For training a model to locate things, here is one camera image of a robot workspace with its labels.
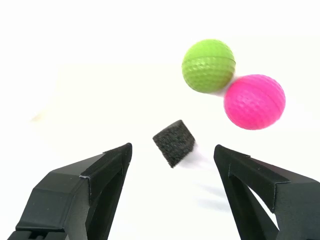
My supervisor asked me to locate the green dimpled ball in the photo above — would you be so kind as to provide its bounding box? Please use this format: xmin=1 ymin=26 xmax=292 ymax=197
xmin=181 ymin=38 xmax=237 ymax=95

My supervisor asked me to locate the black foam box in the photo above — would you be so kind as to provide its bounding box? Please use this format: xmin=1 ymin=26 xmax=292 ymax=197
xmin=152 ymin=119 xmax=198 ymax=169

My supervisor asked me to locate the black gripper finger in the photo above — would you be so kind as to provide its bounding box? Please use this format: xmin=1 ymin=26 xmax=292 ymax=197
xmin=6 ymin=142 xmax=134 ymax=240
xmin=213 ymin=143 xmax=320 ymax=240

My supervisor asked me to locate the pink dimpled ball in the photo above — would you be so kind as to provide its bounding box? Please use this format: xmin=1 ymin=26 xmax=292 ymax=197
xmin=222 ymin=73 xmax=287 ymax=131

